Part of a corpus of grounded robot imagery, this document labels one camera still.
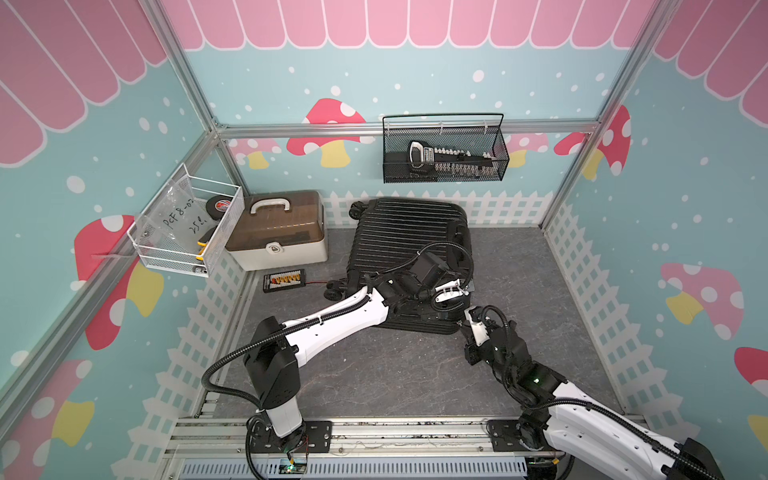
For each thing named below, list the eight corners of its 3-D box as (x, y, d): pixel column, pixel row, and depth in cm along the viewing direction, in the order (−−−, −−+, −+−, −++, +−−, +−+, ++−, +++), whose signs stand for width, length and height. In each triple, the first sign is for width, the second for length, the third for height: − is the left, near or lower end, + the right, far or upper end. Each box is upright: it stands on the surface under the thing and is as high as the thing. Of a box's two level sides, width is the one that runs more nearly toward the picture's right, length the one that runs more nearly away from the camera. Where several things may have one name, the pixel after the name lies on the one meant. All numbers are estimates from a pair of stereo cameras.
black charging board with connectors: (264, 292, 104) (262, 288, 102) (266, 278, 108) (263, 274, 106) (305, 286, 106) (303, 282, 104) (305, 272, 110) (303, 268, 108)
